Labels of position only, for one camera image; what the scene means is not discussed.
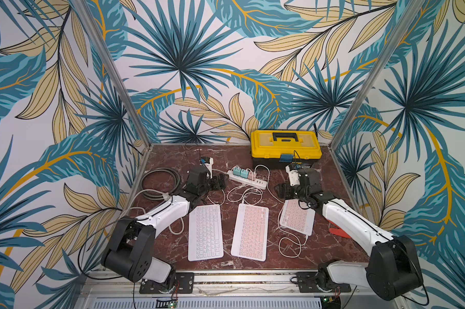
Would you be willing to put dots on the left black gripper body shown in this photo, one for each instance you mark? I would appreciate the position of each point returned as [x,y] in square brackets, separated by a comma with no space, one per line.
[212,184]

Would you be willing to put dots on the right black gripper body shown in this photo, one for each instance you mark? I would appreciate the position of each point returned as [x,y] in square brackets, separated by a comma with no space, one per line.
[288,189]

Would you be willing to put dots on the pink keyboard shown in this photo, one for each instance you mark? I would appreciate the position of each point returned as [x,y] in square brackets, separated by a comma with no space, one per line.
[251,232]
[297,216]

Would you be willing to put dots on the white power strip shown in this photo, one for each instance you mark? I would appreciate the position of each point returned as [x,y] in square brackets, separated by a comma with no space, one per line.
[256,183]

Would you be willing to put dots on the pink charger plug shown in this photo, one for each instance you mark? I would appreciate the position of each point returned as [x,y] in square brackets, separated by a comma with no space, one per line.
[252,176]

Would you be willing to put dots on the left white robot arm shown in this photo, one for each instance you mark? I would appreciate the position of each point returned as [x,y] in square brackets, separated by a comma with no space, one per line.
[129,252]

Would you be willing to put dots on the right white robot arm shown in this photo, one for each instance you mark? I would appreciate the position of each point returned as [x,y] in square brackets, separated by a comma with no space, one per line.
[393,268]

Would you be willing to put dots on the red work glove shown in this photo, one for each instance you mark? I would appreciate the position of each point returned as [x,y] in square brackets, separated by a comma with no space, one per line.
[336,230]

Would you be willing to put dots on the teal charger plug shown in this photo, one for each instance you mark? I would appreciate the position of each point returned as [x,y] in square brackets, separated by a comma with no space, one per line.
[239,172]

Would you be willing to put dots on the yellow black toolbox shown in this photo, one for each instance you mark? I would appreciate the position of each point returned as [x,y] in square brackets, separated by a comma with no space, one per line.
[276,149]

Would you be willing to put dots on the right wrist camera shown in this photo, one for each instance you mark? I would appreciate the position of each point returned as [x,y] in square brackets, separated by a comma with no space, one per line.
[293,174]

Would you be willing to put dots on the white wireless keyboard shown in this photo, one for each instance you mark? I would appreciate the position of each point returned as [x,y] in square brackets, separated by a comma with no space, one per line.
[205,233]

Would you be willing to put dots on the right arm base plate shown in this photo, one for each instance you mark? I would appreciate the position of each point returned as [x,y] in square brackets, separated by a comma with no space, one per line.
[311,282]

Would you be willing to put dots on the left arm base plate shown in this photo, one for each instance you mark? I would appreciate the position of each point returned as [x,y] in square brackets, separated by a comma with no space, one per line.
[178,282]

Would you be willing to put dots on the aluminium front rail frame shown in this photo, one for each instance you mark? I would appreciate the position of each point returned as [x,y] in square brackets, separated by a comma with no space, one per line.
[225,289]

